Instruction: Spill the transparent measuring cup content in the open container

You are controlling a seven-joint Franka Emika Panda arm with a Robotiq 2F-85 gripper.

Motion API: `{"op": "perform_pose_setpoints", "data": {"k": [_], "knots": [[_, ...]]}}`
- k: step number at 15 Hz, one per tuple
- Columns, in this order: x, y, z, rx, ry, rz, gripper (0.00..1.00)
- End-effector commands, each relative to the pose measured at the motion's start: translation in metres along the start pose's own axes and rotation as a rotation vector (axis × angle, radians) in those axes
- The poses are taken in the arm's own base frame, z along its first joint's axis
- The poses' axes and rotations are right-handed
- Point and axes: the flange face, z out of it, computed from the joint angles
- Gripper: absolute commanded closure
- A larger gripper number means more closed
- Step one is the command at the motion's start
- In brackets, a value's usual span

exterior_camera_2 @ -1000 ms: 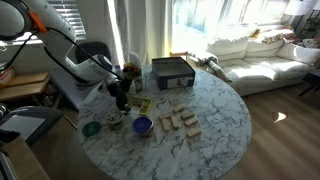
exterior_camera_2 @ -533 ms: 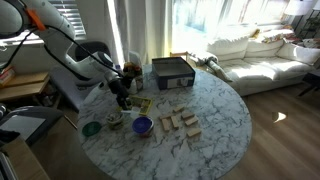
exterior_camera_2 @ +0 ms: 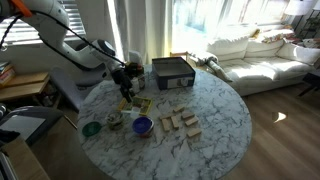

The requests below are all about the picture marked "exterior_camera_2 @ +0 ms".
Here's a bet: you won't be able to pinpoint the white capped bottle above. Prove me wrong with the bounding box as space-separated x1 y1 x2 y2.
130 76 141 95

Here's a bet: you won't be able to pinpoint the wooden block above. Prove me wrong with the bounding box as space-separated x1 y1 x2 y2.
184 116 200 127
159 112 175 121
161 118 172 132
172 104 186 114
186 127 203 139
181 111 196 120
170 115 181 130

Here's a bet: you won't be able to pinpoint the wooden desk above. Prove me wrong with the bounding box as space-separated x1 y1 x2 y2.
0 71 51 103

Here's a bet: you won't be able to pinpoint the colourful patterned pillow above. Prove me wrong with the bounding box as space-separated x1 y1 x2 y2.
261 31 288 45

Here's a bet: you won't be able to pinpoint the wooden chair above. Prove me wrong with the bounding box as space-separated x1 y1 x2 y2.
169 50 190 63

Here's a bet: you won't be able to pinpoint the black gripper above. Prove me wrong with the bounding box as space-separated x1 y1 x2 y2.
109 67 136 104

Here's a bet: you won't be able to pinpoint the green round lid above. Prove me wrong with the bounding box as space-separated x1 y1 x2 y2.
81 121 103 138

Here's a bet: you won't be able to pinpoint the grey office chair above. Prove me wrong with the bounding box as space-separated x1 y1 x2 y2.
49 41 116 113

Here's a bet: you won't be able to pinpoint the dark coffee table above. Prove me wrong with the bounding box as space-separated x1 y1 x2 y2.
297 68 320 98

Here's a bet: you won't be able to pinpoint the window blinds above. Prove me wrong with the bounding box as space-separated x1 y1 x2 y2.
0 0 88 47

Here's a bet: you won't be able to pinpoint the grey sofa blanket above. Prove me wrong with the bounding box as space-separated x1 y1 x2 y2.
188 49 235 83

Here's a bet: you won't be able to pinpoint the clear acrylic organizer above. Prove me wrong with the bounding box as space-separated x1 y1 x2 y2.
124 60 148 95

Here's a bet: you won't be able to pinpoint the cream curtain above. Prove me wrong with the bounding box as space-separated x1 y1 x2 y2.
106 0 174 65

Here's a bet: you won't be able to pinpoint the blue lidded jar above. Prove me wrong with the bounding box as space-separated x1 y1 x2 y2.
131 115 155 139

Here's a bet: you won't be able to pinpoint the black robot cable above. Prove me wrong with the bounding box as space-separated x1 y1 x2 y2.
0 9 128 68

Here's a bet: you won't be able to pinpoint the stack of books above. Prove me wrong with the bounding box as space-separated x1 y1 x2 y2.
0 60 16 86

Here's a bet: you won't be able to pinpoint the grey padded seat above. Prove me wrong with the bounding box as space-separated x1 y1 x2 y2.
0 105 65 147

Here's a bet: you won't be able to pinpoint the white floor lamp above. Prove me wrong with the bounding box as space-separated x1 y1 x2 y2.
284 0 310 33

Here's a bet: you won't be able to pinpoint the dark blue open box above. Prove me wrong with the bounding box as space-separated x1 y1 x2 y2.
151 56 197 91

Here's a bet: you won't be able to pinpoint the white sofa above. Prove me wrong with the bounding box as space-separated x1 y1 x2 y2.
188 28 320 97

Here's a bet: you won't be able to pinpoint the open glass container with foil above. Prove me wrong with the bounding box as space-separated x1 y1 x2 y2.
105 111 126 131

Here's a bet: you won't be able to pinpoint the yellow children's book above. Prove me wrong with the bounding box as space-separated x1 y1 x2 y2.
116 95 155 116

